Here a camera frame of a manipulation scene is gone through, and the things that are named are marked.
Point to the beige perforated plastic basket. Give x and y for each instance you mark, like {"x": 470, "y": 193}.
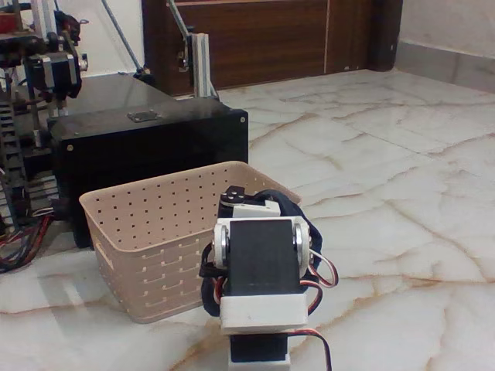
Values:
{"x": 127, "y": 216}

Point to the aluminium extrusion post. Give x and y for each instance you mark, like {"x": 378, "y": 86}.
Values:
{"x": 203, "y": 65}

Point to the brown wooden door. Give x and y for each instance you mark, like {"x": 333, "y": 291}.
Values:
{"x": 263, "y": 42}

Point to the grey threaded rod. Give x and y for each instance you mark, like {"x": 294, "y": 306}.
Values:
{"x": 179, "y": 19}
{"x": 123, "y": 38}

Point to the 3D printer frame machine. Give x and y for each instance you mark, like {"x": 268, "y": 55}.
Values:
{"x": 23, "y": 50}

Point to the black box enclosure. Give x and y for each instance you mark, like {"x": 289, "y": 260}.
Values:
{"x": 154, "y": 154}

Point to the grey stepper motor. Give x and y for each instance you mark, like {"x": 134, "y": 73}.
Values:
{"x": 58, "y": 73}

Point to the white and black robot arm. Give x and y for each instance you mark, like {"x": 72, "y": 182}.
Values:
{"x": 259, "y": 255}

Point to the small metal plate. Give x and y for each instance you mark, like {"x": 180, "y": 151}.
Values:
{"x": 142, "y": 116}

